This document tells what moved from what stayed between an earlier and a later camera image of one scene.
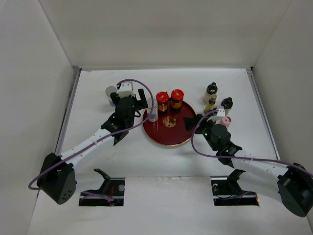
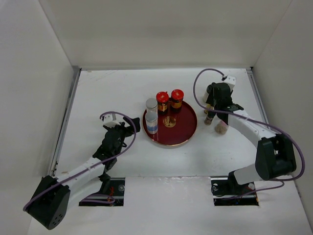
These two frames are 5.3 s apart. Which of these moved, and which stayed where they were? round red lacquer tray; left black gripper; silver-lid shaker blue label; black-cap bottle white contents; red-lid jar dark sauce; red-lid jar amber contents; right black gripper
Moved: right black gripper; silver-lid shaker blue label; left black gripper
Stayed: black-cap bottle white contents; red-lid jar dark sauce; round red lacquer tray; red-lid jar amber contents
